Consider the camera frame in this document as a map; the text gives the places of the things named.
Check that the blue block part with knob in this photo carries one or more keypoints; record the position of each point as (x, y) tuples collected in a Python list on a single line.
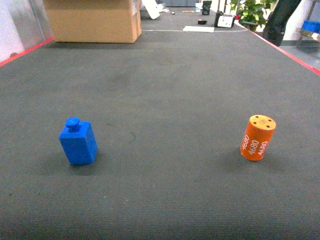
[(78, 141)]

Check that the orange cylinder cap 4680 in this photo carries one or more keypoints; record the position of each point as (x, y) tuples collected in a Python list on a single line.
[(257, 136)]

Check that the white paper sheet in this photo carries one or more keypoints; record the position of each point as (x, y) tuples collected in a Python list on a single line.
[(201, 29)]

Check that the small black box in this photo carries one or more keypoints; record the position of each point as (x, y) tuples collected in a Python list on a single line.
[(202, 22)]

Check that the white tilted board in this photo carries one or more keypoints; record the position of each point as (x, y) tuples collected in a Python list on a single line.
[(152, 8)]

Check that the black and white box device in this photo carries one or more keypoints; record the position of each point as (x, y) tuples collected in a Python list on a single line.
[(224, 20)]

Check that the black upright device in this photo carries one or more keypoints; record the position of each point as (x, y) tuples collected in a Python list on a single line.
[(206, 7)]

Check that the large cardboard box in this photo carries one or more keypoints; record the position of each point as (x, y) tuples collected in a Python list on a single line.
[(94, 21)]

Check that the green potted plant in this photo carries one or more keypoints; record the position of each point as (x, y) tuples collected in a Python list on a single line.
[(252, 14)]

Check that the black office chair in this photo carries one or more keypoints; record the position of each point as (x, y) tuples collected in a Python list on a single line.
[(275, 27)]

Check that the red conveyor side rail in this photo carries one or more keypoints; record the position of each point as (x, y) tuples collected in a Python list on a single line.
[(276, 62)]

